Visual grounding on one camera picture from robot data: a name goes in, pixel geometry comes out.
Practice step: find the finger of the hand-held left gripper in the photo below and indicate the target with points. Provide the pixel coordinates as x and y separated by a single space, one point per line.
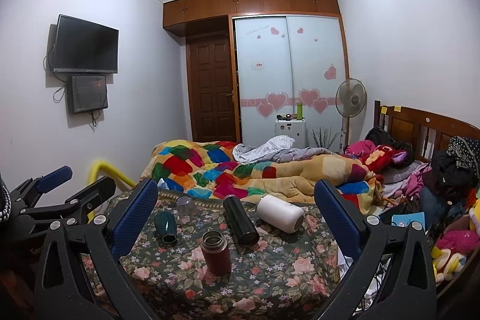
92 197
56 176

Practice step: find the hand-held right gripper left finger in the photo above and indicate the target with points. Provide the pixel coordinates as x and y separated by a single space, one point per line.
134 218

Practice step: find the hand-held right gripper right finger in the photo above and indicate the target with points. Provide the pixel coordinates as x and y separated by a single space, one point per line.
337 220

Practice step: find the black steel cup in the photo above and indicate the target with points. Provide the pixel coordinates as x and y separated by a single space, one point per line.
240 220

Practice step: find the dark green cup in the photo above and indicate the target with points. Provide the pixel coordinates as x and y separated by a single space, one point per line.
165 225

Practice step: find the clear glass cup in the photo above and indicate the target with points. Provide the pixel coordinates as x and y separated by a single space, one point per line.
186 209

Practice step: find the white cup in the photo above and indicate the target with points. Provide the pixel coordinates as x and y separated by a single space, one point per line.
281 213

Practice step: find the maroon steel cup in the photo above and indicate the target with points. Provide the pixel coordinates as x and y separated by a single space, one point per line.
216 260

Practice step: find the blue box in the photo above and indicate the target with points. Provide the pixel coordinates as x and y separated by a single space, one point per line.
408 219

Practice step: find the red plush toy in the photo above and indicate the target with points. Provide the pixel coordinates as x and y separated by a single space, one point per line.
382 157

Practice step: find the floral tablecloth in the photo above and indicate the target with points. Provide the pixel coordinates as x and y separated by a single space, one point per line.
273 267

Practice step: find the dry decorative plant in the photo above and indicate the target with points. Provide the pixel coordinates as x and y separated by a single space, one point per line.
324 140

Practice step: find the pink clothing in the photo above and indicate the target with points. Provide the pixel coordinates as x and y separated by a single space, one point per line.
418 179

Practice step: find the colourful patchwork blanket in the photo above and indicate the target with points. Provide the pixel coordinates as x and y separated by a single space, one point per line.
210 166

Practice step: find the black clothing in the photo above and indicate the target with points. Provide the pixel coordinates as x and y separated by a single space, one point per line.
378 136

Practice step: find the blue jeans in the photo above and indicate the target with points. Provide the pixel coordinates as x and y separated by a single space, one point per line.
433 205

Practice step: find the grey striped sheet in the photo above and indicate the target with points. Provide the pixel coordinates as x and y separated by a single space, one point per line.
273 147

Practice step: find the white cabinet with green bottle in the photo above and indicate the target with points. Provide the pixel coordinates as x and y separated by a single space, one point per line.
290 132

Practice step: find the green bottle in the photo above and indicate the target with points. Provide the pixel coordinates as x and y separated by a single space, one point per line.
299 110

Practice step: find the yellow white plush toy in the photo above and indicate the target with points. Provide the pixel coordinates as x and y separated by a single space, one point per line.
448 263

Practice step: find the magenta plush toy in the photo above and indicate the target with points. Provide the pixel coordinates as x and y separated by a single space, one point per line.
459 241

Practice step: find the black bag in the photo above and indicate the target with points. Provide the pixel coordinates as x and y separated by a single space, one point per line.
452 172

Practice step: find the standing fan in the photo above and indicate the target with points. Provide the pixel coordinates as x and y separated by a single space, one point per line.
350 95

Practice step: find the wooden bed headboard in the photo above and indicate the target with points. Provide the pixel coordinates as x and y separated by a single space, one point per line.
416 121

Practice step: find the black dotted cloth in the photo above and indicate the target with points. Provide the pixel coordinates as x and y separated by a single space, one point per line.
465 151

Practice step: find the brown wooden door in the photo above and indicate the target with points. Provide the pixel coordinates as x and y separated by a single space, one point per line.
210 91

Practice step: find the sliding wardrobe with heart stickers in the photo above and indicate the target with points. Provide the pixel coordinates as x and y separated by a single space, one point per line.
288 72

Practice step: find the wooden overhead cabinet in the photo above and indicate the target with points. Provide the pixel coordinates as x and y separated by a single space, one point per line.
247 5

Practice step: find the yellow rail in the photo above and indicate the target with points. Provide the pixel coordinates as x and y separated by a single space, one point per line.
112 172

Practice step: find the small black wall monitor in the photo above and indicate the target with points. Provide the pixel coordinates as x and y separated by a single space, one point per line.
88 95

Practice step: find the black wall television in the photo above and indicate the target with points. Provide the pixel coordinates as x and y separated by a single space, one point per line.
86 44

